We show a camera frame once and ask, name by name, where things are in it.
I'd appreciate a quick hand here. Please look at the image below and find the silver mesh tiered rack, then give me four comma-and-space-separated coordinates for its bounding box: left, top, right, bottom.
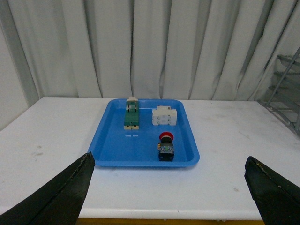
258, 49, 300, 135

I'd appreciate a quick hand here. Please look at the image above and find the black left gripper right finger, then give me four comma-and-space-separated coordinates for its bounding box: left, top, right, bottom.
244, 156, 300, 225

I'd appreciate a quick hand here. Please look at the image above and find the blue plastic tray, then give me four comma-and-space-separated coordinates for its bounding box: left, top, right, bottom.
89, 99, 200, 167

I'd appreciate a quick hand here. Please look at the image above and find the red emergency stop button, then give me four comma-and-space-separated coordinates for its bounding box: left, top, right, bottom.
157, 131, 174, 161

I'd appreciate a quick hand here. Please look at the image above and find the green white relay module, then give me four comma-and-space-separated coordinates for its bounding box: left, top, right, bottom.
124, 97, 139, 130

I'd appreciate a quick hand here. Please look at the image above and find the white curtain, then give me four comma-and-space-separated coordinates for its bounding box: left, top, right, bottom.
0, 0, 300, 105

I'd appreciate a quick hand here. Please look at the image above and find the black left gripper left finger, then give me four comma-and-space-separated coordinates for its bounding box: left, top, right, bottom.
0, 152, 95, 225

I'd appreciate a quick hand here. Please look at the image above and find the white circuit breaker block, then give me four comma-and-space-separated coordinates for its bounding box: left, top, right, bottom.
152, 105, 177, 126

